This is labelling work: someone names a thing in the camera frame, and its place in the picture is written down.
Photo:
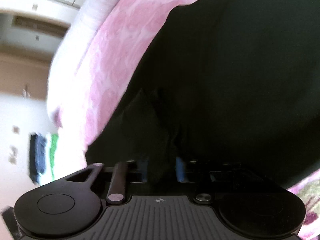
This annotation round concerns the wooden door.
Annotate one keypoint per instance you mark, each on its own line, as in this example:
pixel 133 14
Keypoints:
pixel 22 72

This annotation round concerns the pink floral bed sheet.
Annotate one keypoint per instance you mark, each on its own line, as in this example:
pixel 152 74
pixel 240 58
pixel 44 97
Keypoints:
pixel 112 55

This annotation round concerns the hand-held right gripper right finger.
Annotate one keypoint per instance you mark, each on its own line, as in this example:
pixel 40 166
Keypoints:
pixel 180 170

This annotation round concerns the black garment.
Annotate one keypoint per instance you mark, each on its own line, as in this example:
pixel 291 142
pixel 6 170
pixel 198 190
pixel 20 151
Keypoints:
pixel 225 67
pixel 32 155

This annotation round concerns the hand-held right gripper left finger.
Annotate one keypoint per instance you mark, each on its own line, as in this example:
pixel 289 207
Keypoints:
pixel 117 180

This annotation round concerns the folded black garment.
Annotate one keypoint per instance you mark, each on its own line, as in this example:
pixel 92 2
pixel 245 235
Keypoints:
pixel 32 155

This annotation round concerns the folded blue garment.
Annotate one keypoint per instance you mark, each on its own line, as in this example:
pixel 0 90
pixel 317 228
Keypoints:
pixel 40 155

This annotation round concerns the folded white garment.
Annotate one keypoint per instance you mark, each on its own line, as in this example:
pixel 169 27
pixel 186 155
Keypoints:
pixel 48 152

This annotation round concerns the folded green knit garment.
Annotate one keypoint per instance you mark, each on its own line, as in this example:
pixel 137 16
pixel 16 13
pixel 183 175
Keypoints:
pixel 53 152

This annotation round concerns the striped lilac quilt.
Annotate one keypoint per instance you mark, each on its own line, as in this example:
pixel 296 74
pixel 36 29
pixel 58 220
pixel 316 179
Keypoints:
pixel 75 42

